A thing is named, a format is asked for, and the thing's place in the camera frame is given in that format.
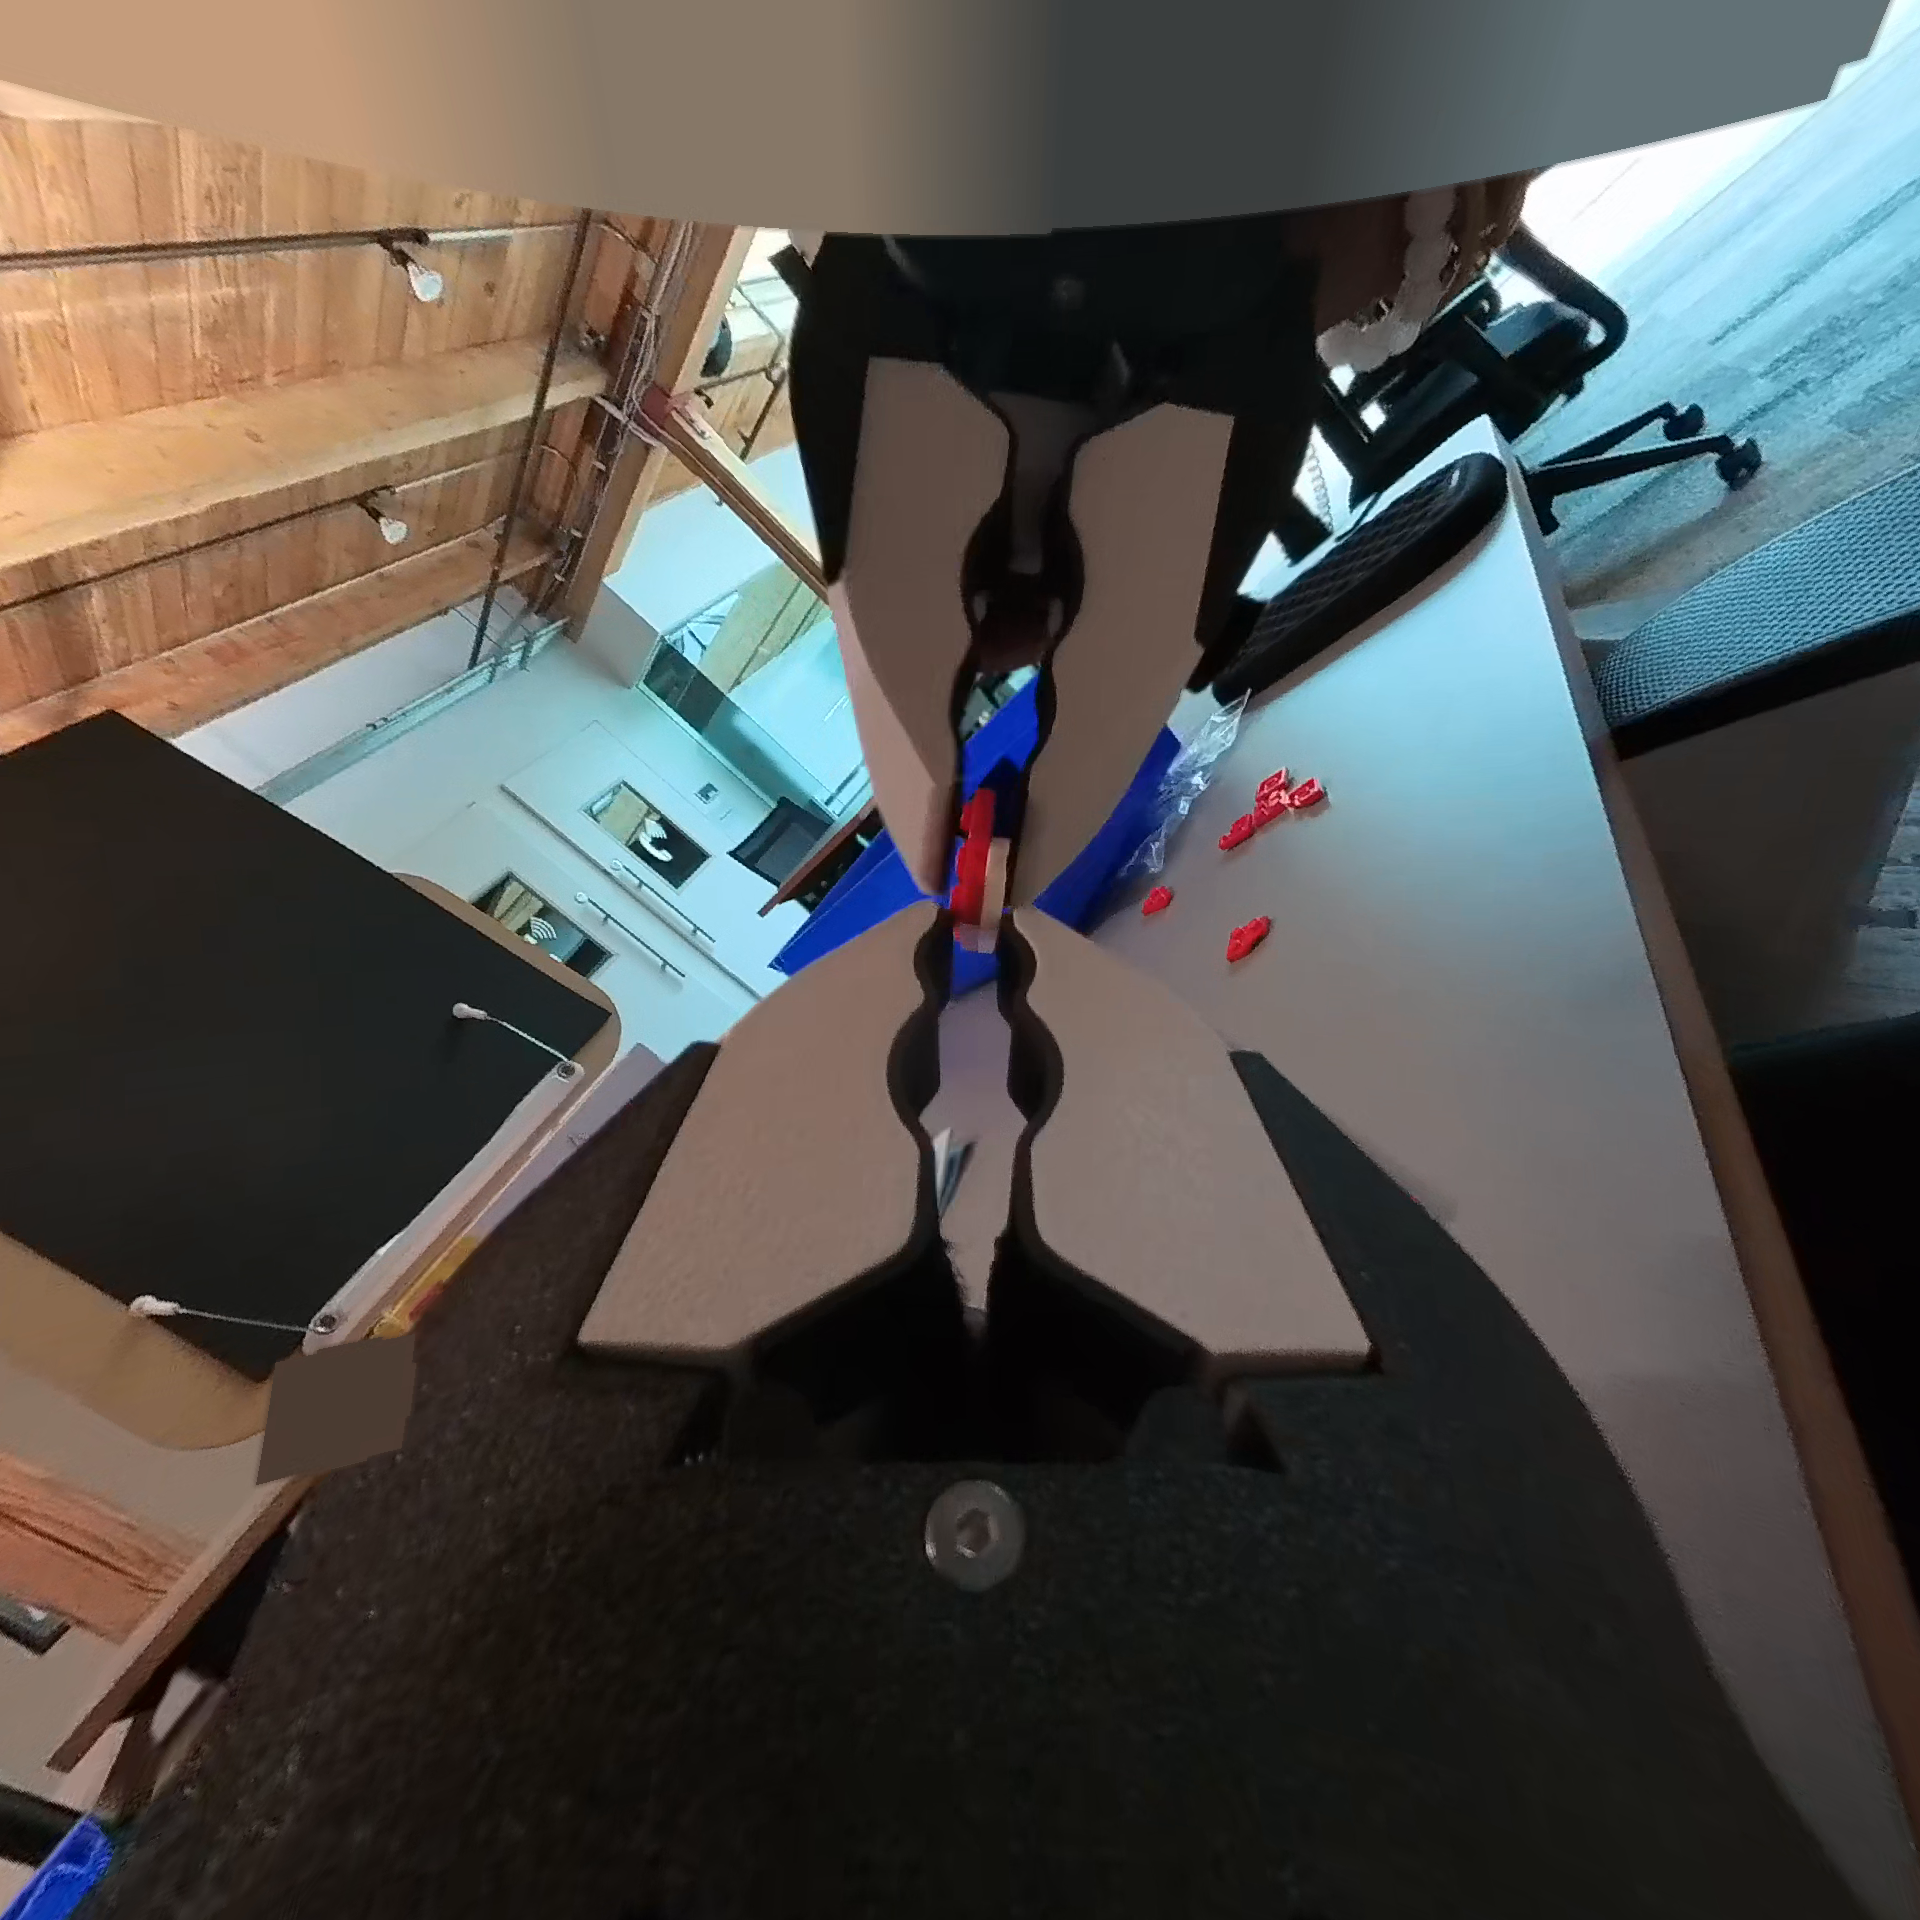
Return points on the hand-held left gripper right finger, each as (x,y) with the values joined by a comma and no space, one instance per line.
(1170,1200)

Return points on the clear plastic bag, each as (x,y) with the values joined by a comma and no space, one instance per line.
(1192,772)

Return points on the white desk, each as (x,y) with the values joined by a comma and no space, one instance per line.
(1470,1141)

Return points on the black mesh office chair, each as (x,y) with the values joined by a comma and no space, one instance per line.
(1380,563)
(1771,614)

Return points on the blue plastic bin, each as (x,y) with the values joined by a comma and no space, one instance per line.
(1119,811)

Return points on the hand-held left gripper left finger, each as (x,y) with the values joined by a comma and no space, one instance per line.
(780,1184)

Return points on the ceiling track spotlight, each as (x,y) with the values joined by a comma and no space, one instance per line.
(421,277)
(385,518)

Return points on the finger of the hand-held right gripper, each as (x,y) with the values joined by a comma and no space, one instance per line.
(1140,630)
(900,601)

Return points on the small black chair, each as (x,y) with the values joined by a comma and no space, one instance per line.
(780,836)

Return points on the blue plastic crate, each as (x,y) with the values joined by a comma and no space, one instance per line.
(60,1869)

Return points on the scattered small red plastic pieces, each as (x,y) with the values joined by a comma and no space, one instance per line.
(1275,794)

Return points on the black panel board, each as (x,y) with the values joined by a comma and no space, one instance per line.
(255,1005)

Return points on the red and beige plastic part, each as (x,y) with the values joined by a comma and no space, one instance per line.
(981,879)

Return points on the black office chair with wheels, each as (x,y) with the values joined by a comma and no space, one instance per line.
(1560,361)

